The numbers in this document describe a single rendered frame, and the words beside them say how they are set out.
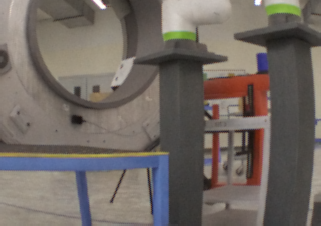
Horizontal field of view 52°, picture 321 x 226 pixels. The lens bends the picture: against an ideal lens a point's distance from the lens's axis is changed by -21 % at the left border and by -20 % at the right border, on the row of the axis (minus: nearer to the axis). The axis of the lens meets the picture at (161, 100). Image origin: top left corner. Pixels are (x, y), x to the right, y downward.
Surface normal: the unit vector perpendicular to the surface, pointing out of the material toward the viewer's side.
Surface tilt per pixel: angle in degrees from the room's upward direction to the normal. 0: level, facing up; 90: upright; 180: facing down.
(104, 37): 90
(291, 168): 90
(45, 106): 90
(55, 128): 90
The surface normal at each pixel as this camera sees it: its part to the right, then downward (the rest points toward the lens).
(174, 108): -0.82, -0.03
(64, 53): -0.13, -0.07
